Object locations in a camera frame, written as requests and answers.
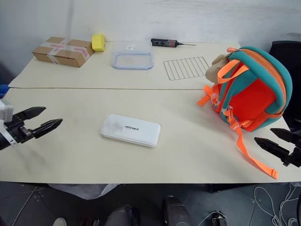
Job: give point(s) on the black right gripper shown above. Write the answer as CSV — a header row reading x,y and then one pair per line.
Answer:
x,y
296,159

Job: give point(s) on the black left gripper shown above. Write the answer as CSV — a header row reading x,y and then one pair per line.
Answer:
x,y
20,131

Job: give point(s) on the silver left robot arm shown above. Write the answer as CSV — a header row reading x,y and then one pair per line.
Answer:
x,y
2,141

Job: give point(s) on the orange and teal backpack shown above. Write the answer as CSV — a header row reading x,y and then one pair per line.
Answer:
x,y
254,99

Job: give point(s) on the white rectangular case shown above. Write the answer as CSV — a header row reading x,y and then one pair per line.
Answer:
x,y
131,130

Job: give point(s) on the blue plastic bin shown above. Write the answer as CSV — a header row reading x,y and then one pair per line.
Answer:
x,y
3,90

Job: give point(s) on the taped brown cardboard box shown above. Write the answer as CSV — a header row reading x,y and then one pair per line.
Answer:
x,y
62,51

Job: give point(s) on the white plastic bag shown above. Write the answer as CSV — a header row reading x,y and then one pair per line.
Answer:
x,y
82,189

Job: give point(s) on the black office chair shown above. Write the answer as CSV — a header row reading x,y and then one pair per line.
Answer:
x,y
288,49

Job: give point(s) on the yellow sponge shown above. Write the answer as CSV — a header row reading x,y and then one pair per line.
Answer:
x,y
98,42

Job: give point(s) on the brown plush toy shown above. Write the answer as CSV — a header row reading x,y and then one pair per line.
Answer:
x,y
212,70

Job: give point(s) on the white shoe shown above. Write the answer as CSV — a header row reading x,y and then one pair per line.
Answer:
x,y
59,222

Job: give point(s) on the clear plastic container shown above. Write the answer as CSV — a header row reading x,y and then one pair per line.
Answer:
x,y
132,55

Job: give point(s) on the dark rounded shape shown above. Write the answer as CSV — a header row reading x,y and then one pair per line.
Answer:
x,y
176,210
122,215

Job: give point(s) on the black power strip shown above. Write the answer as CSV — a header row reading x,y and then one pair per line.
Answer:
x,y
164,42

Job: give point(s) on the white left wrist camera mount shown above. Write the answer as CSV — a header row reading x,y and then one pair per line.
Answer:
x,y
5,110

